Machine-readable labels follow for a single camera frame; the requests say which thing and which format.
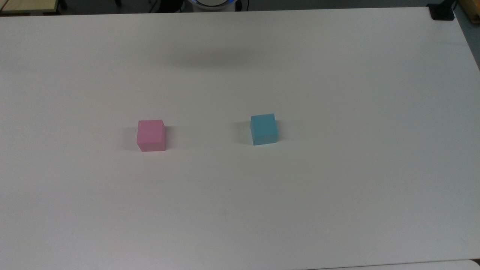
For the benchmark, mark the blue foam cube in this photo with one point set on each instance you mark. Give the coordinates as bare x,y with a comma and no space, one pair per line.
264,129

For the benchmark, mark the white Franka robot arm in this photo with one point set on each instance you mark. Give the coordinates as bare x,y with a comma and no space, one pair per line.
212,4

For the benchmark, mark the pink foam cube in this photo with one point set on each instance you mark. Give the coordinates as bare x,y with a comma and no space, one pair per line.
150,135

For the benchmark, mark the light wooden table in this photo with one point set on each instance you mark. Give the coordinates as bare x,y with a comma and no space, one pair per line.
26,5

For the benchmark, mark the wooden board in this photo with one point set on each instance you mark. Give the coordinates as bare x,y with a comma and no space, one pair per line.
473,9

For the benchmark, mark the black table clamp mount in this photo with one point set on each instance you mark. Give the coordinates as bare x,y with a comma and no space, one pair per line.
441,13

